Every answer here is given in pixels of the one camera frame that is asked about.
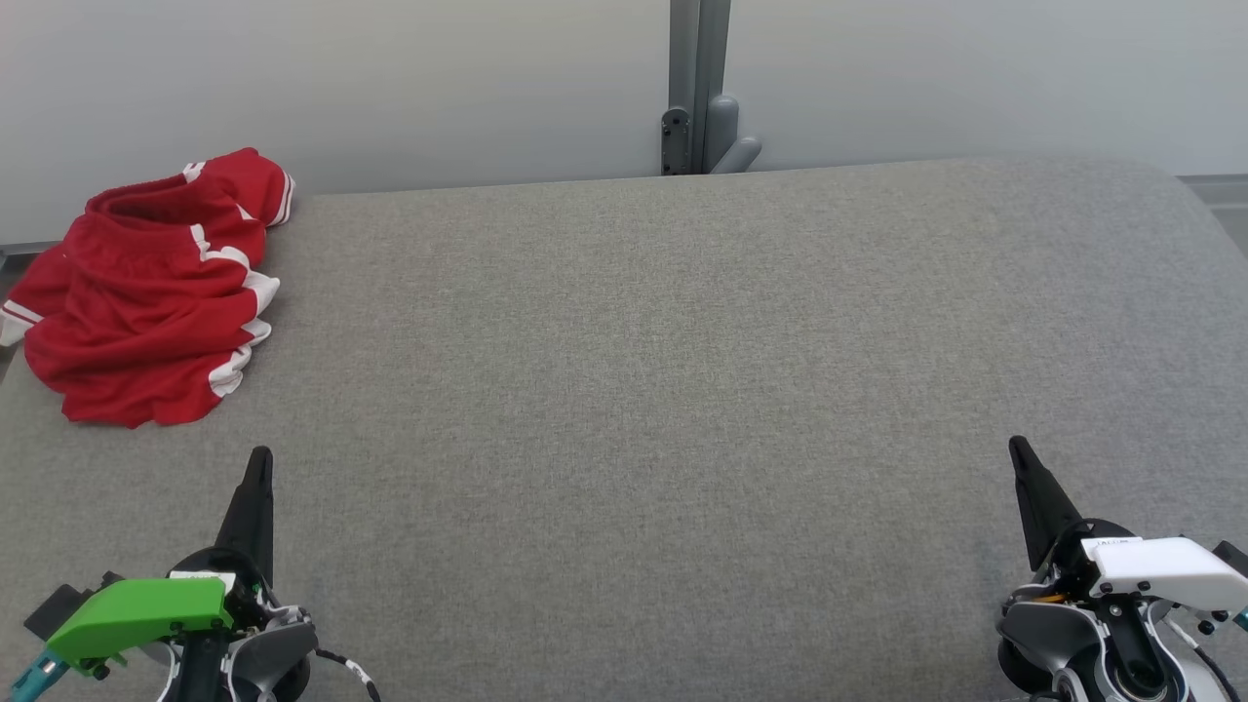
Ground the red shorts white trim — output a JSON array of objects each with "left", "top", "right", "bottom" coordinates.
[{"left": 24, "top": 175, "right": 284, "bottom": 430}]

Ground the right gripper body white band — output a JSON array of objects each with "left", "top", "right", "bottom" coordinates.
[{"left": 1035, "top": 519, "right": 1248, "bottom": 611}]

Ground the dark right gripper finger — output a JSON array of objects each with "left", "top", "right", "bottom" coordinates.
[{"left": 1008, "top": 435, "right": 1085, "bottom": 574}]

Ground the left camera cable teal plug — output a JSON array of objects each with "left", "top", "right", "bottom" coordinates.
[{"left": 8, "top": 647, "right": 71, "bottom": 702}]

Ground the grey metal partition post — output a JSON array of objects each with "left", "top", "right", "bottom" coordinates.
[{"left": 661, "top": 0, "right": 763, "bottom": 176}]

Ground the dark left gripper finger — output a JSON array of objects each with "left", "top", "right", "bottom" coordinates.
[{"left": 214, "top": 447, "right": 276, "bottom": 588}]

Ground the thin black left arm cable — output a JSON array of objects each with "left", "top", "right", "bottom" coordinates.
[{"left": 312, "top": 647, "right": 383, "bottom": 702}]

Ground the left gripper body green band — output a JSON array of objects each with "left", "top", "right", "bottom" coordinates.
[{"left": 46, "top": 547, "right": 274, "bottom": 681}]

